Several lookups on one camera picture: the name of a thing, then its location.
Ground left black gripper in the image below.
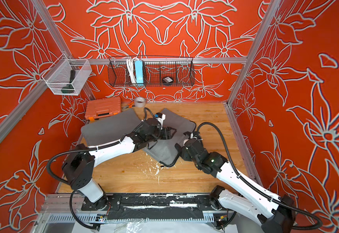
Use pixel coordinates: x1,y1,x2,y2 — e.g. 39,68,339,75
147,127,178,144

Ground grey laptop bag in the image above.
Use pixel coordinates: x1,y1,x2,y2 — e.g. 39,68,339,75
143,108,196,168
81,109,141,146

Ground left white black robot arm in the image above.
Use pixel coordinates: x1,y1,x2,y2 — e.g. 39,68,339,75
46,107,177,210

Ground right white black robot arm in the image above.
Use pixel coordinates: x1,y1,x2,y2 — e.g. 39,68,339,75
180,122,323,233

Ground clear tape roll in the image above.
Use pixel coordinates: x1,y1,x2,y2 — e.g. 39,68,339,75
134,97,146,108

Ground black round tape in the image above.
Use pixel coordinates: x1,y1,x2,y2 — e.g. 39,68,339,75
162,76,174,86

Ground orange tool case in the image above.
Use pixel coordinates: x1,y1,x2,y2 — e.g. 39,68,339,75
85,97,122,121

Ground light blue box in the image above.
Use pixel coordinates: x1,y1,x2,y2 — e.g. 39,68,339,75
134,60,144,86

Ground dark green flashlight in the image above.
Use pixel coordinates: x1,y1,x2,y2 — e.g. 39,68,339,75
61,70,76,94

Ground orange handled pliers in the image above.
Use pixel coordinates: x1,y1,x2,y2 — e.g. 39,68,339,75
122,102,135,111

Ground black wire wall basket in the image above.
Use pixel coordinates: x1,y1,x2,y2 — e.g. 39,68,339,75
107,56,195,88

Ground white coiled cable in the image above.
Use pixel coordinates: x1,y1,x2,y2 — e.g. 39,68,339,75
126,57,138,84

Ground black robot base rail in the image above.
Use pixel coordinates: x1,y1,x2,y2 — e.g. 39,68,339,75
80,193,233,222

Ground clear plastic wall bin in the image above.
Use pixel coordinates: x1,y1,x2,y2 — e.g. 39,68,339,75
41,56,92,96

